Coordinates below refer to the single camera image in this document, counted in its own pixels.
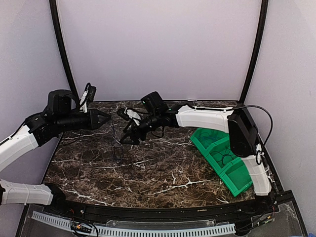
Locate green bin near compartment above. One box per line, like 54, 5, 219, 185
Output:
220, 158, 253, 197

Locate white slotted cable duct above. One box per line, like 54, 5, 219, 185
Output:
32, 211, 236, 237

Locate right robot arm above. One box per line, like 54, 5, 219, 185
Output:
117, 91, 272, 214

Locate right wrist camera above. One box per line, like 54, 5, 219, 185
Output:
117, 108, 141, 121

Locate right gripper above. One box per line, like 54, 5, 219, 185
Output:
120, 111, 161, 145

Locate black front rail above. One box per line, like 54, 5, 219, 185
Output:
43, 199, 273, 223

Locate left black frame post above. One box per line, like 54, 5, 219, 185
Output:
49, 0, 79, 100

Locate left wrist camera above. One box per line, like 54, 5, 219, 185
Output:
79, 82, 97, 113

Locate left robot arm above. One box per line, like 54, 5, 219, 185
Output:
0, 84, 111, 215

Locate light blue cable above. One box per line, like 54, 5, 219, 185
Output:
198, 132, 220, 144

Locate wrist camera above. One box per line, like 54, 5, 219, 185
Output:
79, 82, 97, 113
117, 108, 141, 121

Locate dark blue cable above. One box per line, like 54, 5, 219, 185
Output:
110, 118, 124, 163

